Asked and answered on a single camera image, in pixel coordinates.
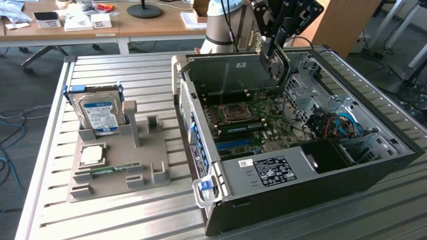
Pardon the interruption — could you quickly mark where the small white box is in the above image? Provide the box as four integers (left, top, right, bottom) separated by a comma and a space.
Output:
89, 13, 112, 30

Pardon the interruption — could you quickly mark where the white tape roll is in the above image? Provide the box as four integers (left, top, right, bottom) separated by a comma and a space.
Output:
64, 13, 89, 27

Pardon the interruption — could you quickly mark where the black graphics card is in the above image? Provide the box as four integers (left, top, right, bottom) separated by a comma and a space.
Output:
247, 29, 291, 85

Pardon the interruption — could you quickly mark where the blue printed packet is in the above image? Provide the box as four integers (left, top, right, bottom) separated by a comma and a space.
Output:
0, 0, 26, 12

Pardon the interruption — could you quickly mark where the grey parts rack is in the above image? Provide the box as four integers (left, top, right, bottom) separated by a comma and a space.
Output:
65, 99, 173, 205

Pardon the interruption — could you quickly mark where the white box with black top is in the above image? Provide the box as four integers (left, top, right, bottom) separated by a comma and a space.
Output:
32, 11, 62, 29

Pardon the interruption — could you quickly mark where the blue case latch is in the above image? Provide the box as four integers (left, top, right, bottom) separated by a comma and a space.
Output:
196, 181, 213, 193

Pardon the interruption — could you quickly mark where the perforated metal disk bay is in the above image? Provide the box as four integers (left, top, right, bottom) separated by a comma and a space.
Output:
281, 72, 337, 120

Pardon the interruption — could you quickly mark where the red orange plastic item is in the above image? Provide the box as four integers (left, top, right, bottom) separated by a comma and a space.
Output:
94, 2, 116, 13

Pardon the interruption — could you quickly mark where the wooden cabinet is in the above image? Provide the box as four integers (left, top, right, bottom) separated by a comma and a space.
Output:
292, 0, 383, 59

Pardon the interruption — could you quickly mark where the white desk leg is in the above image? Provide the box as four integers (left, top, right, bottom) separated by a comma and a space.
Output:
384, 3, 421, 49
408, 42, 427, 69

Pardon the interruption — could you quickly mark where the white floor cable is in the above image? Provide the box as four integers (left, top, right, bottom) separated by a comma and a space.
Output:
0, 104, 52, 121

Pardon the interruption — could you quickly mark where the clear plastic bag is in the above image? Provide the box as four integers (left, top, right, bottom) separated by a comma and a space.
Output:
0, 7, 33, 25

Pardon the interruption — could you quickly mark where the blue disk caddy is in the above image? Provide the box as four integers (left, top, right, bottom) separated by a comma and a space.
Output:
61, 83, 129, 126

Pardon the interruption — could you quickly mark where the black open PC case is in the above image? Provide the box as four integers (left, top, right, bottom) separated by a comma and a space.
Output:
169, 44, 427, 237

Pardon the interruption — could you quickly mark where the blue floor cable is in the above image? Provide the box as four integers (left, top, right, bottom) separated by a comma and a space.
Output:
0, 119, 26, 216

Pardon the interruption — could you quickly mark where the black cable over case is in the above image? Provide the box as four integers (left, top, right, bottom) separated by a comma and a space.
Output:
289, 36, 335, 55

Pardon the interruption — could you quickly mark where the flat white box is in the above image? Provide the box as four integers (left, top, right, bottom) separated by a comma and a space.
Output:
62, 21, 93, 32

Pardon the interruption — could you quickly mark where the blue slot retainer strip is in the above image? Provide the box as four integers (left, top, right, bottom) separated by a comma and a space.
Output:
188, 112, 211, 173

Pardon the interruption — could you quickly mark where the white paper stack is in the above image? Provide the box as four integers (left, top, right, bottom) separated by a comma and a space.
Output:
178, 11, 208, 31

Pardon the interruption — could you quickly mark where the green motherboard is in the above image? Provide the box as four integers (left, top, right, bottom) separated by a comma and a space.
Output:
201, 89, 303, 161

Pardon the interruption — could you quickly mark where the orange red wire bundle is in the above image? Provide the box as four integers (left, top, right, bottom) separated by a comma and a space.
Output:
324, 115, 336, 138

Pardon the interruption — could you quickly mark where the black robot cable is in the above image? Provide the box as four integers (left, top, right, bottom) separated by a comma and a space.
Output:
219, 0, 241, 51

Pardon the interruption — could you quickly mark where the silver CPU chip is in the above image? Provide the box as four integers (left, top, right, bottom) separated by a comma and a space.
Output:
80, 146, 108, 166

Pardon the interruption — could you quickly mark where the black round lamp base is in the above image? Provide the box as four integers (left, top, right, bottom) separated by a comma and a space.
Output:
125, 0, 164, 19

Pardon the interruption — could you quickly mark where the hard disk with blue label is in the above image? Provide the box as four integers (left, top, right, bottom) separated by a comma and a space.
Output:
68, 86, 124, 137

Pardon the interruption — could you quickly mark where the grey power supply unit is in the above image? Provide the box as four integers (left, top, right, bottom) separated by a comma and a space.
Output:
212, 146, 317, 198

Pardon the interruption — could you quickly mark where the blue expansion slot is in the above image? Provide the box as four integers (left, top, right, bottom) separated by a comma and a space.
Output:
215, 138, 251, 151

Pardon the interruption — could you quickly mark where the brown cardboard box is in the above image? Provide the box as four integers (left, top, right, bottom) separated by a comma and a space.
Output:
192, 0, 209, 17

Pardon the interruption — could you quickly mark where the wooden office desk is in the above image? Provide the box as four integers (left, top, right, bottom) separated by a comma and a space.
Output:
117, 0, 303, 55
0, 0, 121, 75

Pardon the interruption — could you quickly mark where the black power connector bundle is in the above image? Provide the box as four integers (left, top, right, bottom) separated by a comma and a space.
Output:
304, 113, 333, 140

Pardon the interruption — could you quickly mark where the white paper card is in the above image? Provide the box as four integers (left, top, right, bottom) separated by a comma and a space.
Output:
4, 22, 30, 30

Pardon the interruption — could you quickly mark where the silver metal disk bay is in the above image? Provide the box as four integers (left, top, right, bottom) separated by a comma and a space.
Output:
339, 129, 407, 166

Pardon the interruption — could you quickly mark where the blue SATA wire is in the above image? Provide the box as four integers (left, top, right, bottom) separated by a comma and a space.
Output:
332, 112, 365, 139

